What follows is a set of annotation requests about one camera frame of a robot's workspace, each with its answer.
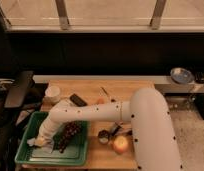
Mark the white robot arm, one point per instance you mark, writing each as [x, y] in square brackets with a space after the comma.
[154, 138]

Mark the green plastic tray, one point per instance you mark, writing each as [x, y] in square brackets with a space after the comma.
[74, 154]

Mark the orange carrot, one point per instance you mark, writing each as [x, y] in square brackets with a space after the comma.
[100, 101]

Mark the black rectangular block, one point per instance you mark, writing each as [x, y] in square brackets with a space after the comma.
[77, 100]

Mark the white cup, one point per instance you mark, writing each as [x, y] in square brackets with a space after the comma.
[53, 94]

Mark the metal measuring scoop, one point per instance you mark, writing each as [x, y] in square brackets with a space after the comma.
[104, 135]

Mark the bunch of dark grapes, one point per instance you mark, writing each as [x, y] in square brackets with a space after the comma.
[68, 132]

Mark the black chair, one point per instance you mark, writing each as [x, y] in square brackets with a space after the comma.
[20, 92]

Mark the metal bowl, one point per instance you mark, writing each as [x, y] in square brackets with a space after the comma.
[181, 75]

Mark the black handled knife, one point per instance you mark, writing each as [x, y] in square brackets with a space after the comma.
[124, 133]

